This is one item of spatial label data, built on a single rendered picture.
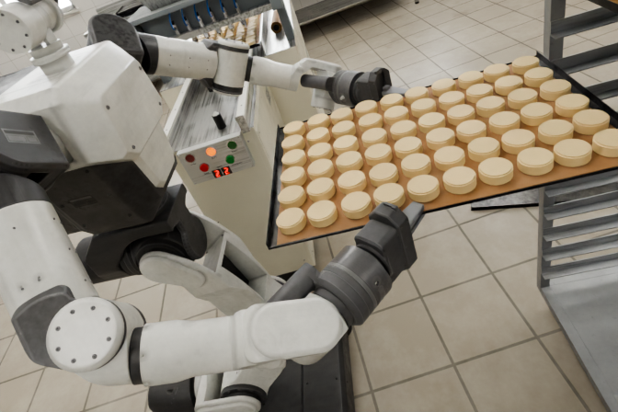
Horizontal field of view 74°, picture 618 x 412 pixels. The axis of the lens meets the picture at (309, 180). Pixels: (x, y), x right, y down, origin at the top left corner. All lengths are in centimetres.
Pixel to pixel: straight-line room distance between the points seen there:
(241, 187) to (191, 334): 111
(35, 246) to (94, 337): 14
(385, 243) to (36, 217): 45
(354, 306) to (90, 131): 48
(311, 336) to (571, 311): 119
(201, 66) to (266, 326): 71
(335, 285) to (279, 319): 9
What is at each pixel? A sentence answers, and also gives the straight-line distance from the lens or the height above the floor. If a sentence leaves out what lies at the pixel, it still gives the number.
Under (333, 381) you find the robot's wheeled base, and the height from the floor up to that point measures 19.
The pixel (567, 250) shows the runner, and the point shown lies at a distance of 153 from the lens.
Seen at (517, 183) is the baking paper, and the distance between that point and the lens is 71.
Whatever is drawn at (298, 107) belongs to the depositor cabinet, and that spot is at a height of 53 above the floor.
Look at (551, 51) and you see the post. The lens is 109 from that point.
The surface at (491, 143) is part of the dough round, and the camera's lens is 76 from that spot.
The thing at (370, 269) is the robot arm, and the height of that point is 104.
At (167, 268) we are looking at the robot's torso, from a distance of 95.
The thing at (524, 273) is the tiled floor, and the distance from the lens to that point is 187.
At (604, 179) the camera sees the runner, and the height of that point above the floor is 59.
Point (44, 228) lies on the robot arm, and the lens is 60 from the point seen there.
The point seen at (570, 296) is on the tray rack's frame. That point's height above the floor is 15.
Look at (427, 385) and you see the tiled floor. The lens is 163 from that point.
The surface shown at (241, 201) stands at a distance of 165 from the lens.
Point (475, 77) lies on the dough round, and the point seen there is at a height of 102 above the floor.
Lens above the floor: 147
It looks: 35 degrees down
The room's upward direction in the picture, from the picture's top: 21 degrees counter-clockwise
